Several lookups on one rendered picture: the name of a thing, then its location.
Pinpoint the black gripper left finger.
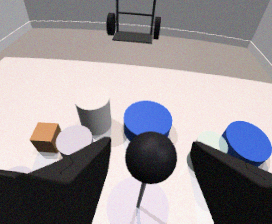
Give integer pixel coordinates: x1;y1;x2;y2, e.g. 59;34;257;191
0;137;111;224

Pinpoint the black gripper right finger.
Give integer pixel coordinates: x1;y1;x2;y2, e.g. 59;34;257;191
191;141;272;224

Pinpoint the orange-brown cube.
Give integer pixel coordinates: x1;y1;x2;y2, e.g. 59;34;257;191
30;123;61;153

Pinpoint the grey cylinder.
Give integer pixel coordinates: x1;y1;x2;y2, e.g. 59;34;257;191
56;125;93;159
8;165;31;173

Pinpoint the blue short cylinder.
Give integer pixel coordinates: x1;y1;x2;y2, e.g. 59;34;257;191
124;100;173;141
221;121;272;168

